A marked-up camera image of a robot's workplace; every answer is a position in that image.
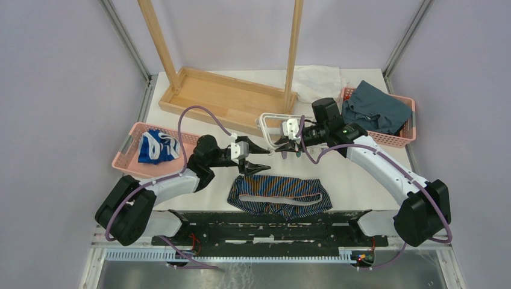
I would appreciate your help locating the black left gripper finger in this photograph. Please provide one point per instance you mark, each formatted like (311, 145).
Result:
(252, 169)
(249, 147)

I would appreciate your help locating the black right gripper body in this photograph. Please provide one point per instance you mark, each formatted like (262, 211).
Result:
(314, 135)

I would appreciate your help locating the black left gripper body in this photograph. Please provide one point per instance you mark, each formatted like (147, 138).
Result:
(222, 162)

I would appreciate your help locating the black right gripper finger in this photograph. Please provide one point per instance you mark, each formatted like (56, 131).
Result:
(288, 148)
(282, 141)

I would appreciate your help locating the white plastic clip hanger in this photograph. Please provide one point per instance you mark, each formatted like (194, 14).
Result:
(269, 124)

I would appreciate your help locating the navy striped boxer underwear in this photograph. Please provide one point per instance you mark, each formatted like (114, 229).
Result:
(290, 198)

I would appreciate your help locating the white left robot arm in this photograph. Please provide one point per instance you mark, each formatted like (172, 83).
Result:
(126, 211)

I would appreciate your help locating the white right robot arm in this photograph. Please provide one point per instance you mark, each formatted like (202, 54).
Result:
(424, 212)

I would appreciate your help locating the wooden hanger rack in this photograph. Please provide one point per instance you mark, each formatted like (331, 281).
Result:
(237, 103)

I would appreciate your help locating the teal grey underwear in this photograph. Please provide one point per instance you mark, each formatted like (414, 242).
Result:
(374, 110)

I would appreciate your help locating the blue white underwear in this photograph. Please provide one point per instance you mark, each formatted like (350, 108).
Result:
(157, 147)

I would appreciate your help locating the white folded cloth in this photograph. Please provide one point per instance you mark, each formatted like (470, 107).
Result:
(315, 82)

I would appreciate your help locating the pink basket left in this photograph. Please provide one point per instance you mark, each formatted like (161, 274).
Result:
(126, 159)

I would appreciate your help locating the pink basket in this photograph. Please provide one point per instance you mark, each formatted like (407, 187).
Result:
(126, 159)
(403, 137)

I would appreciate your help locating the pink basket right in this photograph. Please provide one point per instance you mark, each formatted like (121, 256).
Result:
(403, 137)

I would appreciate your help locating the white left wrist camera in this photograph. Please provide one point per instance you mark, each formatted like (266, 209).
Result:
(236, 148)

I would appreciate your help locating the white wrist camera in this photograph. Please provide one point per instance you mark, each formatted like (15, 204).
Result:
(290, 129)
(236, 148)

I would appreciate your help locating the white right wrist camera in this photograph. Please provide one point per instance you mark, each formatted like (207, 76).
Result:
(290, 129)

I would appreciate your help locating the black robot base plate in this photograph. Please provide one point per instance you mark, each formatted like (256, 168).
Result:
(239, 234)

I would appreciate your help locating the white slotted cable duct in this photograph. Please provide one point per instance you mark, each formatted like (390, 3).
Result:
(170, 255)

